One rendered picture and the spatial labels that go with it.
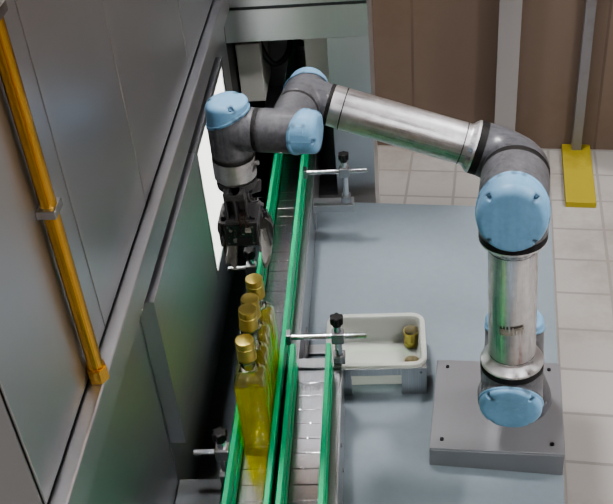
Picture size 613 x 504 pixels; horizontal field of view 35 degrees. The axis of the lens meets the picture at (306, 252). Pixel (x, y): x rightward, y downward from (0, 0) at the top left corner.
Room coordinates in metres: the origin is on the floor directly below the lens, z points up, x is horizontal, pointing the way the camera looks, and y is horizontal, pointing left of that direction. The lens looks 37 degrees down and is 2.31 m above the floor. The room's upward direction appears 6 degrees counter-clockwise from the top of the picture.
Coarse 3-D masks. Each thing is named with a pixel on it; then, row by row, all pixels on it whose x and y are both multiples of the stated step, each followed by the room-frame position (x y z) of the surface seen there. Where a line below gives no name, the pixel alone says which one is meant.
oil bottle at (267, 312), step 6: (264, 300) 1.47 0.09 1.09; (264, 306) 1.45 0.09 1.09; (270, 306) 1.46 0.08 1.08; (264, 312) 1.44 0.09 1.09; (270, 312) 1.44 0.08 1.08; (264, 318) 1.43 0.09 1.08; (270, 318) 1.43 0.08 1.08; (270, 324) 1.42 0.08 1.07; (276, 330) 1.47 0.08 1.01; (276, 336) 1.46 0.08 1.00; (276, 342) 1.45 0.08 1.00; (276, 348) 1.44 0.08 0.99; (276, 354) 1.43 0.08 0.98; (276, 360) 1.43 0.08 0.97; (276, 366) 1.43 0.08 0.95; (276, 372) 1.42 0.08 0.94
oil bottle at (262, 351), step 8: (264, 344) 1.35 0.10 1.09; (256, 352) 1.32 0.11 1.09; (264, 352) 1.33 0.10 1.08; (256, 360) 1.31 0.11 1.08; (264, 360) 1.31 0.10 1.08; (272, 376) 1.35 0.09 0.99; (272, 384) 1.34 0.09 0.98; (272, 392) 1.33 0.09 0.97; (272, 400) 1.32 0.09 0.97; (272, 408) 1.31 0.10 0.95
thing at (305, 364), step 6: (300, 360) 1.51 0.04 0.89; (306, 360) 1.50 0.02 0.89; (312, 360) 1.50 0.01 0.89; (318, 360) 1.50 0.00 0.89; (324, 360) 1.50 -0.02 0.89; (300, 366) 1.49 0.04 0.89; (306, 366) 1.49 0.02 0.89; (312, 366) 1.48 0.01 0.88; (318, 366) 1.48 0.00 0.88; (324, 366) 1.48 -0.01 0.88; (336, 366) 1.48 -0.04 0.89; (342, 366) 1.49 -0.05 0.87; (342, 372) 1.48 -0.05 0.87
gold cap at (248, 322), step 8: (248, 304) 1.35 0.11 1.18; (240, 312) 1.33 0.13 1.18; (248, 312) 1.33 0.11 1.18; (256, 312) 1.33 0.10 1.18; (240, 320) 1.33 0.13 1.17; (248, 320) 1.32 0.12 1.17; (256, 320) 1.33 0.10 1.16; (240, 328) 1.33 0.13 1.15; (248, 328) 1.32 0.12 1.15; (256, 328) 1.33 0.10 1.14
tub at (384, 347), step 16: (352, 320) 1.68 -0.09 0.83; (368, 320) 1.67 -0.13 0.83; (384, 320) 1.67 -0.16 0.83; (400, 320) 1.67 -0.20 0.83; (416, 320) 1.66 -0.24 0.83; (368, 336) 1.67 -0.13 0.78; (384, 336) 1.67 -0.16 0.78; (400, 336) 1.66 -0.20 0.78; (352, 352) 1.64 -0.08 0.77; (368, 352) 1.63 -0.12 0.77; (384, 352) 1.63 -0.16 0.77; (400, 352) 1.62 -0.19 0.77; (416, 352) 1.61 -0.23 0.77; (352, 368) 1.52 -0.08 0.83; (368, 368) 1.51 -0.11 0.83
